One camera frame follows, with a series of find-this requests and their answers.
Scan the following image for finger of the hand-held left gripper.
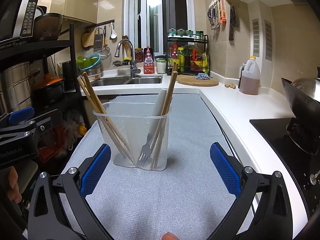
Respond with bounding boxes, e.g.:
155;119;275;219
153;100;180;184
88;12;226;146
0;106;35;130
0;109;63;144

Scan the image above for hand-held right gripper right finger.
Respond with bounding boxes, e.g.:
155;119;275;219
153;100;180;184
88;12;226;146
209;142;293;240

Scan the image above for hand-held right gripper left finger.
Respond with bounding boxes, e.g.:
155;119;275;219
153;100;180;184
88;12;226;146
27;144;112;240

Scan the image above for group of wooden chopsticks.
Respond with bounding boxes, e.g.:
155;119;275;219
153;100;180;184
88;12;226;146
150;62;179;169
77;72;135;164

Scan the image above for clear plastic utensil holder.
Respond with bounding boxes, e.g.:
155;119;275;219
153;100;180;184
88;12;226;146
93;95;173;172

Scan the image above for white-handled metal fork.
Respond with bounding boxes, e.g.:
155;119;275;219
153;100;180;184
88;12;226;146
136;88;167;167

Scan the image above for person's left hand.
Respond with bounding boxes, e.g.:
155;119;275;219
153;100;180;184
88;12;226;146
6;166;22;203

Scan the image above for red plastic bags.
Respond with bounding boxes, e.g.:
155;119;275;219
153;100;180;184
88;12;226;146
37;110;78;160

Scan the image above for beige board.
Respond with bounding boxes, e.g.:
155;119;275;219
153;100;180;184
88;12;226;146
15;159;39;193

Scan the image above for stainless steel stockpot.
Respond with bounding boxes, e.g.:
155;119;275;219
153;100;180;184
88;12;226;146
0;62;33;115

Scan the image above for black pot with orange lid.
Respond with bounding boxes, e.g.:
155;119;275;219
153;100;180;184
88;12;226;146
32;73;65;104

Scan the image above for black cylindrical container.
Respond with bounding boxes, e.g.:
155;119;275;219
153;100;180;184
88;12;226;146
62;60;75;90

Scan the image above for black gas stove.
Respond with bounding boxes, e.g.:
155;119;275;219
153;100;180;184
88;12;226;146
250;117;320;218

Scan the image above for steel basin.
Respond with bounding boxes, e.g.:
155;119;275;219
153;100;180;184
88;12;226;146
79;66;102;79

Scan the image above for white kitchen countertop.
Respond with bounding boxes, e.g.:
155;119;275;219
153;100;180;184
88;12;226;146
90;71;309;233

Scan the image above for grey table mat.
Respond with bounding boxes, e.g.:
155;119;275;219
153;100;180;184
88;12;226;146
59;94;255;240

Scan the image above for black metal shelf rack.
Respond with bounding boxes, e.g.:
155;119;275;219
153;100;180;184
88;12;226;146
0;24;88;205

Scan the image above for green plastic colander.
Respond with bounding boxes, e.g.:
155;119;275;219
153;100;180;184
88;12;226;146
77;54;101;70

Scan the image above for stainless steel sink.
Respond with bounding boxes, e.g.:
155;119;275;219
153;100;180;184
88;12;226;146
90;76;163;85

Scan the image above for hanging metal strainer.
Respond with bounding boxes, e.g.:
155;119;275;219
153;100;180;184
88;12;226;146
100;46;111;60

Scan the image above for hanging wooden cutting board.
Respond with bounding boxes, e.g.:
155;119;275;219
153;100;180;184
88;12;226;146
82;31;97;48

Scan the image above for brown glass bowl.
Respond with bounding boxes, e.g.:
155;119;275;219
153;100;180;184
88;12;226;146
34;13;63;42

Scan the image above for round wooden board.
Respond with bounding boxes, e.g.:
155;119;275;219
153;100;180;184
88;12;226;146
176;75;220;87

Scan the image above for plastic cooking oil jug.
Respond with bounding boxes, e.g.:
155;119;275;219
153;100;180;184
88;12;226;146
239;56;260;95

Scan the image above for sink sponge rack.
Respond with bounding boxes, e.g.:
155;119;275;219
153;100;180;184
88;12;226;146
112;57;132;67

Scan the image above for hanging metal grater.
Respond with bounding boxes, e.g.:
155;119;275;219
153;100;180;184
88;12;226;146
94;28;104;53

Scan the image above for black microwave oven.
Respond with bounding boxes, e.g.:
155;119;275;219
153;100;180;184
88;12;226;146
0;0;40;45

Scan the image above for chrome kitchen faucet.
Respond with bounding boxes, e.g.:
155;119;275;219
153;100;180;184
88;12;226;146
114;39;142;78

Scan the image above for metal wok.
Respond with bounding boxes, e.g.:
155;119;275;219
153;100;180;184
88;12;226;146
281;76;320;155

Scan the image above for group of sauce bottles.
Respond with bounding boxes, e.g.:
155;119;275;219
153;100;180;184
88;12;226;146
167;42;210;73

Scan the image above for pink dish soap bottle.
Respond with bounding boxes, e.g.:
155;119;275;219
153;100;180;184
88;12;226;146
143;46;155;75

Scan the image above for white jar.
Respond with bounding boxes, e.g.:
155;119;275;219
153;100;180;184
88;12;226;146
156;58;167;74

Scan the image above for row of green-capped spice jars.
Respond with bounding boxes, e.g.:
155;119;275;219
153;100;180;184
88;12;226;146
168;29;204;37

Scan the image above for hanging cleaver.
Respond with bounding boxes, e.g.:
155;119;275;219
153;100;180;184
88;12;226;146
229;5;240;41

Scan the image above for kitchen window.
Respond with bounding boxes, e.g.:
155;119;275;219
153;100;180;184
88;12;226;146
124;0;195;55

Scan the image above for group of hanging kitchen tools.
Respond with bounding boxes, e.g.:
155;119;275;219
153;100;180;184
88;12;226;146
207;0;227;30

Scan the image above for black wire spice rack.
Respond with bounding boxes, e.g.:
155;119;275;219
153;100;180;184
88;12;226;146
166;34;211;75

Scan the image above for grey wall vent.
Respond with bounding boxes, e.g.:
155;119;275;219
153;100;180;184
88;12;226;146
264;19;272;61
252;19;260;57

